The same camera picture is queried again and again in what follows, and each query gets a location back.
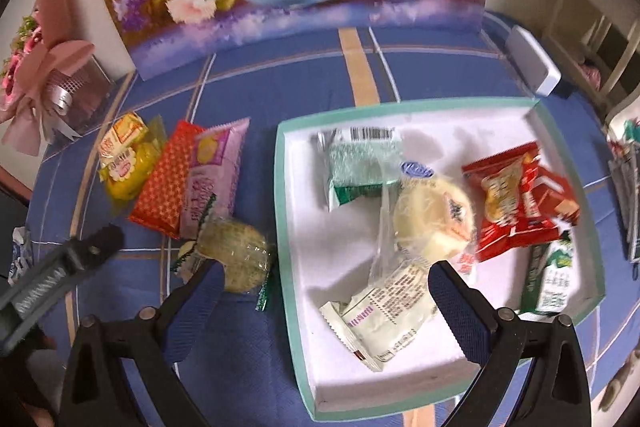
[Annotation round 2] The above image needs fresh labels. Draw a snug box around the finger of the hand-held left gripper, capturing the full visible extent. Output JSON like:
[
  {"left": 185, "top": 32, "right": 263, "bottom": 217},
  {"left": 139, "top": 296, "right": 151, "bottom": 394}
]
[{"left": 70, "top": 224, "right": 125, "bottom": 268}]

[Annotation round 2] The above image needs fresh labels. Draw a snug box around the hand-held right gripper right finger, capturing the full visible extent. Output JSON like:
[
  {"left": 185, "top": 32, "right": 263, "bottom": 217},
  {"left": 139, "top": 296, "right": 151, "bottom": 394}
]
[{"left": 429, "top": 259, "right": 593, "bottom": 427}]

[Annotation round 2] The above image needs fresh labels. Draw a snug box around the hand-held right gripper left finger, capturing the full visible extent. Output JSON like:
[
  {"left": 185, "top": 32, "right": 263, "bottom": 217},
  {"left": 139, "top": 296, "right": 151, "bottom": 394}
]
[{"left": 59, "top": 259, "right": 226, "bottom": 427}]

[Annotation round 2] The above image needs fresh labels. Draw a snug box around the pale round pastry green-trim packet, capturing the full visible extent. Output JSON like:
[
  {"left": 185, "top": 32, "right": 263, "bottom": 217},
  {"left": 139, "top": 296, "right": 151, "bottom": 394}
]
[{"left": 172, "top": 194, "right": 273, "bottom": 312}]

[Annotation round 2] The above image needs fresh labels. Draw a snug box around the cream white snack packet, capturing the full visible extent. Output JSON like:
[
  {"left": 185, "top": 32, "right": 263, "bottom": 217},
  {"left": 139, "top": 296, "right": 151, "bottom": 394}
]
[{"left": 320, "top": 264, "right": 441, "bottom": 373}]

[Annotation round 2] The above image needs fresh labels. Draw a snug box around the red dotted wafer packet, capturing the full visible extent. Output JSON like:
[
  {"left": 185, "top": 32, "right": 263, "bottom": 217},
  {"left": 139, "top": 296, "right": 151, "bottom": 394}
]
[{"left": 130, "top": 121, "right": 207, "bottom": 240}]

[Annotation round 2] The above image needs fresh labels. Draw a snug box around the clear white bun packet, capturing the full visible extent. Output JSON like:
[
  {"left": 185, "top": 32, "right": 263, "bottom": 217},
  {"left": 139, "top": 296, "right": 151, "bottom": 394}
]
[{"left": 367, "top": 162, "right": 478, "bottom": 288}]

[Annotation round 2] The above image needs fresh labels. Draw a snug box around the green and white biscuit packet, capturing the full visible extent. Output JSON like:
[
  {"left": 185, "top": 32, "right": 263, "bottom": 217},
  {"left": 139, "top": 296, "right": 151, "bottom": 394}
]
[{"left": 520, "top": 232, "right": 576, "bottom": 314}]

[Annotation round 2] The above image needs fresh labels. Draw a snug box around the yellow and white cake packet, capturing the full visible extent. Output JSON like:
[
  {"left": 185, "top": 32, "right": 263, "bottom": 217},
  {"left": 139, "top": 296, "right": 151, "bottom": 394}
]
[{"left": 97, "top": 112, "right": 150, "bottom": 168}]

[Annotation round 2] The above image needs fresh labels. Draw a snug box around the red rice cracker packet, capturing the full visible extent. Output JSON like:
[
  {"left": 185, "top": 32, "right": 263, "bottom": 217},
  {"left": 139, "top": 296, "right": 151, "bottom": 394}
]
[{"left": 461, "top": 142, "right": 543, "bottom": 233}]

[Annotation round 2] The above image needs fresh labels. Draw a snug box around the purple snack packet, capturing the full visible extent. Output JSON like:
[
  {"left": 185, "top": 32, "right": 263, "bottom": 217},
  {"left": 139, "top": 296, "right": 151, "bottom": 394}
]
[{"left": 179, "top": 117, "right": 251, "bottom": 240}]

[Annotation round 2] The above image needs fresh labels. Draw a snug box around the red white-striped packet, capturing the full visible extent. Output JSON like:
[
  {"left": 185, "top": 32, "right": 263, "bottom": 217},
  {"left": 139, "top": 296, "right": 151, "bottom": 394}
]
[{"left": 475, "top": 162, "right": 581, "bottom": 263}]

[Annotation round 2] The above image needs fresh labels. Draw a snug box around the white tray with teal rim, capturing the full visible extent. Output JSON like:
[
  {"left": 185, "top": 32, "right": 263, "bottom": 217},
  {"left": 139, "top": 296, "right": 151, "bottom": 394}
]
[{"left": 274, "top": 97, "right": 605, "bottom": 422}]

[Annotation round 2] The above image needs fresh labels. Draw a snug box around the teal snack packet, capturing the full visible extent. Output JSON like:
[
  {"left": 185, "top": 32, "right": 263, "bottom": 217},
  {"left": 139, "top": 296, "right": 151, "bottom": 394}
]
[{"left": 317, "top": 127, "right": 403, "bottom": 212}]

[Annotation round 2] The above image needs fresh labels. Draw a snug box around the crumpled blue and white wrapper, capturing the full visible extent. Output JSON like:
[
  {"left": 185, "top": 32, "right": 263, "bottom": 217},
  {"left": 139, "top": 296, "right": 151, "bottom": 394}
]
[{"left": 7, "top": 227, "right": 36, "bottom": 283}]

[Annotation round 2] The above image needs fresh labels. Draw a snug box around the pink flower bouquet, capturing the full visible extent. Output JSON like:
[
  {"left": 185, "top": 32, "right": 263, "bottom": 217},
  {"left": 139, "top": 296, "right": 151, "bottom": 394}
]
[{"left": 0, "top": 0, "right": 113, "bottom": 156}]

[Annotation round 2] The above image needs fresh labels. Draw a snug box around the grey printed bag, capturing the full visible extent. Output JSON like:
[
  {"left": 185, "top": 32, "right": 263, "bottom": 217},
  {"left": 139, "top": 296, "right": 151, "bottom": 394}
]
[{"left": 607, "top": 117, "right": 640, "bottom": 263}]

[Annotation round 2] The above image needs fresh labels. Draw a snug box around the white rectangular device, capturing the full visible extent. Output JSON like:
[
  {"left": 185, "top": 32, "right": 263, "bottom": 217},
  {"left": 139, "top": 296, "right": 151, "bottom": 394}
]
[{"left": 505, "top": 26, "right": 562, "bottom": 96}]

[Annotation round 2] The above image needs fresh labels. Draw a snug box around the cream wooden shelf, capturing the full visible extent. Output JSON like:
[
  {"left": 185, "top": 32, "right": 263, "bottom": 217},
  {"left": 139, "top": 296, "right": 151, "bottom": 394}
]
[{"left": 542, "top": 0, "right": 640, "bottom": 118}]

